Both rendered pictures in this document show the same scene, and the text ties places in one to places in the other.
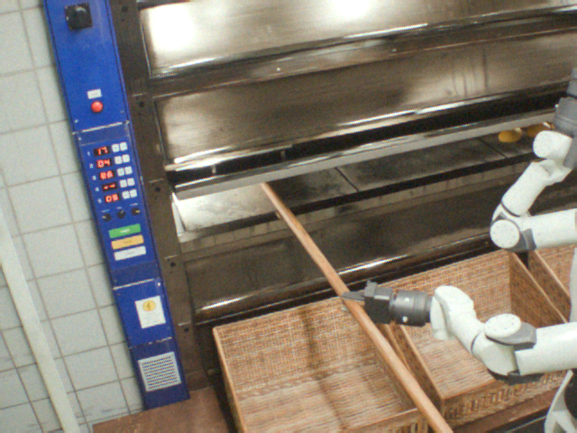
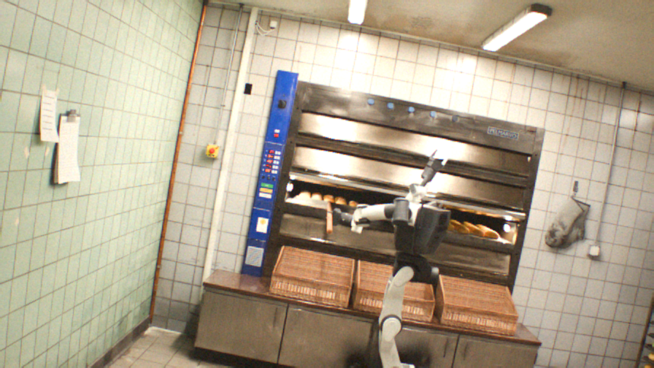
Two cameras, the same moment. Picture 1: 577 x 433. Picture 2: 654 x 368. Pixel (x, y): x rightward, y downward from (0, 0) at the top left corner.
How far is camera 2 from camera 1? 3.29 m
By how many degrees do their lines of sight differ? 31
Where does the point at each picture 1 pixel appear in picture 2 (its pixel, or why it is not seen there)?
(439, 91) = (405, 180)
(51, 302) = (228, 204)
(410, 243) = (379, 247)
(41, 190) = (245, 158)
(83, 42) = (280, 112)
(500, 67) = (436, 181)
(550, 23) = (463, 169)
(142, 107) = (290, 143)
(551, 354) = (370, 209)
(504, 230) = not seen: hidden behind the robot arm
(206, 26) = (322, 124)
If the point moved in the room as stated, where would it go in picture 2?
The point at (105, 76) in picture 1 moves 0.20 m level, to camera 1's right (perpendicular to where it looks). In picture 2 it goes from (282, 126) to (308, 131)
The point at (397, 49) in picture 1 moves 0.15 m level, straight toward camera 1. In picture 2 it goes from (390, 157) to (383, 155)
